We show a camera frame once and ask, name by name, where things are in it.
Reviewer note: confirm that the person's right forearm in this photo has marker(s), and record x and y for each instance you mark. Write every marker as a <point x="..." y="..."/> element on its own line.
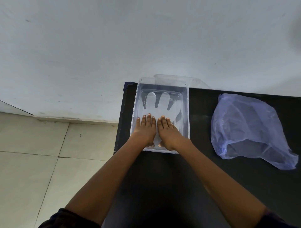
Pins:
<point x="218" y="183"/>

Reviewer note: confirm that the person's dark sleeve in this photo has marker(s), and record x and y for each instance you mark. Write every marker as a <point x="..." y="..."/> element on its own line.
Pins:
<point x="63" y="219"/>
<point x="272" y="220"/>

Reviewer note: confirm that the clear plastic lid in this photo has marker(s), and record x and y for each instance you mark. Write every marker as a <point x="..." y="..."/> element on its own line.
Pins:
<point x="195" y="82"/>

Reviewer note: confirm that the blue plastic bag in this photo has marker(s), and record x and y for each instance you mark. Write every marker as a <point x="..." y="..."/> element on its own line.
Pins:
<point x="249" y="126"/>

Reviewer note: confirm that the clear plastic container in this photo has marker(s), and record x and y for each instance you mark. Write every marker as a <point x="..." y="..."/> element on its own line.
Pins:
<point x="185" y="110"/>

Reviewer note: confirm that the person's left hand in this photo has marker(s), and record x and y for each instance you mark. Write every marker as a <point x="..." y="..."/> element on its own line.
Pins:
<point x="144" y="132"/>

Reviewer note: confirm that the person's right thumb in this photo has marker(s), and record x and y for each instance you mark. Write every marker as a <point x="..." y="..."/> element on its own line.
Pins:
<point x="161" y="144"/>

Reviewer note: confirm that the transparent plastic glove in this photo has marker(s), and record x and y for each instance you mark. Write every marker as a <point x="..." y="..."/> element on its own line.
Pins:
<point x="164" y="103"/>

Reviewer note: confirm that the person's left thumb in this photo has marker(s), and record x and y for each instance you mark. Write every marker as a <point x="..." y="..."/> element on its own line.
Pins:
<point x="151" y="144"/>

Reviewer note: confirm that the person's right dark sleeve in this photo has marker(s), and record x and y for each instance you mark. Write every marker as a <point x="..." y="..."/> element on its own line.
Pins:
<point x="272" y="220"/>

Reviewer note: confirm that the person's right hand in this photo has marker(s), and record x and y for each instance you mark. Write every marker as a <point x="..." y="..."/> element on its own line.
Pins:
<point x="170" y="138"/>

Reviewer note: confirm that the person's left forearm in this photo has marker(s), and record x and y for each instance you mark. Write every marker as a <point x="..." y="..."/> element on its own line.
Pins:
<point x="108" y="178"/>

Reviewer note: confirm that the person's left little finger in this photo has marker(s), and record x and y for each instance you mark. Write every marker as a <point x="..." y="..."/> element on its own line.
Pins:
<point x="138" y="122"/>

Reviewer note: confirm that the person's right middle finger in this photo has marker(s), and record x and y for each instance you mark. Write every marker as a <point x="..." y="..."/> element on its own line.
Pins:
<point x="164" y="122"/>

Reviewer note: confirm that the person's right little finger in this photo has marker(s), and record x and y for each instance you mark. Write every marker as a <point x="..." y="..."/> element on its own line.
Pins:
<point x="174" y="128"/>

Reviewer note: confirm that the person's left dark sleeve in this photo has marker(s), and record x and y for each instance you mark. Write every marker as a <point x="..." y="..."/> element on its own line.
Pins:
<point x="63" y="219"/>

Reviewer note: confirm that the person's left middle finger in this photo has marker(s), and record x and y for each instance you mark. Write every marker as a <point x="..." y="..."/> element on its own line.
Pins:
<point x="149" y="120"/>

